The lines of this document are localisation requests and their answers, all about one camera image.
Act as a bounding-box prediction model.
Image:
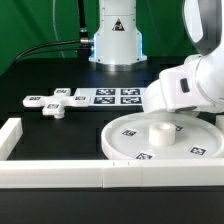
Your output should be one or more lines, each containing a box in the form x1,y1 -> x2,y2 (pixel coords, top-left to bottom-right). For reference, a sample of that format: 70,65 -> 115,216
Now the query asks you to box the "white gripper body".
142,62 -> 204,113

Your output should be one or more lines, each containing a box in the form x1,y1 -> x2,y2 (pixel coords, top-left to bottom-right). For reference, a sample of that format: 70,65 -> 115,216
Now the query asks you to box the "white round table top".
101,112 -> 224,160

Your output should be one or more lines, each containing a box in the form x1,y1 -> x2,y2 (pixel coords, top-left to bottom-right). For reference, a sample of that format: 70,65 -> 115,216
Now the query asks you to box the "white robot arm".
89,0 -> 224,113

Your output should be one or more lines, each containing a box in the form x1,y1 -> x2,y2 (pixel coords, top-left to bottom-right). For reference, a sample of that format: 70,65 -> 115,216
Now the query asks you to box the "white right fence block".
215,115 -> 224,132

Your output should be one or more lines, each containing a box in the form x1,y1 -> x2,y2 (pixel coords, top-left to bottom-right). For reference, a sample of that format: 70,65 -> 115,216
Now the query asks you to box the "white fence block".
0,118 -> 23,161
215,115 -> 224,132

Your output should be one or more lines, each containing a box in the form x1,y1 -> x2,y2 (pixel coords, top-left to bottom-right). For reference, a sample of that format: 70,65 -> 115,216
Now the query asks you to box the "white marker sheet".
74,87 -> 145,106

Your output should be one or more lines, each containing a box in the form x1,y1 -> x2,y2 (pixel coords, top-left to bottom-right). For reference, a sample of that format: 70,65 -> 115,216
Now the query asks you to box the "white cross-shaped table base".
23,88 -> 91,119

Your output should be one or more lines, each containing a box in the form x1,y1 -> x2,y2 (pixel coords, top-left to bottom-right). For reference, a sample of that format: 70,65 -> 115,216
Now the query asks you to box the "white left fence block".
0,118 -> 23,161

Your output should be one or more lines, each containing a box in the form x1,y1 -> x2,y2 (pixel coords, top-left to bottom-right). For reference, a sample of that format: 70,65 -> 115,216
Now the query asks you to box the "white front fence bar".
0,158 -> 224,189

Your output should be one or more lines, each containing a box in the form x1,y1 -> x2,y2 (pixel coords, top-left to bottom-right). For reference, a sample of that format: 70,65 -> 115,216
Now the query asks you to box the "black cable upper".
12,39 -> 95,64

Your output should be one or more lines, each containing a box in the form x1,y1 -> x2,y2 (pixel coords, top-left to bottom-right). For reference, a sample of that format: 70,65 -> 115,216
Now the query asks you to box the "black cable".
12,47 -> 94,65
12,39 -> 95,64

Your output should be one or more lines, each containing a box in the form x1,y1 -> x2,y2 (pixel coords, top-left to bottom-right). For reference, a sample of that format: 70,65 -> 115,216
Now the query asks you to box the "black vertical cable connector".
77,0 -> 90,60

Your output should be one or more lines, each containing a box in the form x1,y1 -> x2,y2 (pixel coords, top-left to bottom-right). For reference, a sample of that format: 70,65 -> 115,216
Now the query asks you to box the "black cable lower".
12,47 -> 94,65

